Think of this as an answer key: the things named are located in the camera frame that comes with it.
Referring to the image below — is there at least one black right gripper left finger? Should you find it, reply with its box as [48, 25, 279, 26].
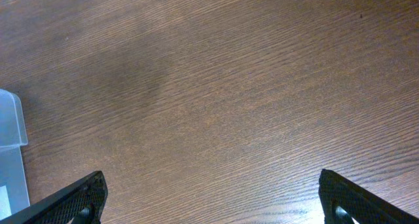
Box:
[1, 171, 108, 224]

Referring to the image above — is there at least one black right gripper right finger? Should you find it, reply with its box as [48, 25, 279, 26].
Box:
[319, 169, 418, 224]

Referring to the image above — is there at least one white label in container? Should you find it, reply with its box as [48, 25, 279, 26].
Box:
[0, 185, 12, 220]

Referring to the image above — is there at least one clear plastic storage container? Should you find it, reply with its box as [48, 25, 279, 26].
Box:
[1, 90, 30, 215]

